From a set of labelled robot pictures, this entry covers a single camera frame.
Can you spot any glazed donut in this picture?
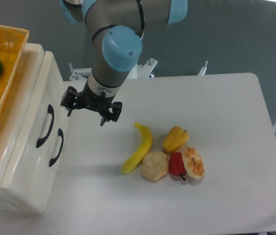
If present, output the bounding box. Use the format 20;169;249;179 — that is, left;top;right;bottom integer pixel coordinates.
182;147;205;179

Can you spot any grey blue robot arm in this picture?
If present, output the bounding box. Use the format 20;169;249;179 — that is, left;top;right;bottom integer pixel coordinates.
59;0;188;125

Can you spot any round bread roll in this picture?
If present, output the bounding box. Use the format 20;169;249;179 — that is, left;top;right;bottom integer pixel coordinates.
140;152;169;182

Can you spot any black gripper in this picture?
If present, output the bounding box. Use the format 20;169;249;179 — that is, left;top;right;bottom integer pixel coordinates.
60;83;123;126

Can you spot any yellow banana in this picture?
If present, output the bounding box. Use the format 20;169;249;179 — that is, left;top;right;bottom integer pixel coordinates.
121;122;152;174

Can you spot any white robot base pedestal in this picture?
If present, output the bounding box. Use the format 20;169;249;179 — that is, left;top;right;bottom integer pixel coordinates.
68;58;158;81

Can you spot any white plastic drawer cabinet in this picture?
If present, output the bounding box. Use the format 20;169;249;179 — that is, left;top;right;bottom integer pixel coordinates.
0;43;72;215

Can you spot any red bell pepper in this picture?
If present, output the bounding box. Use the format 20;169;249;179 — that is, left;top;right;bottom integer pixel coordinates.
169;152;187;182

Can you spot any yellow bell pepper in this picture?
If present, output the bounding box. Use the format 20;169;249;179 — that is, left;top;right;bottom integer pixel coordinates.
162;126;189;154

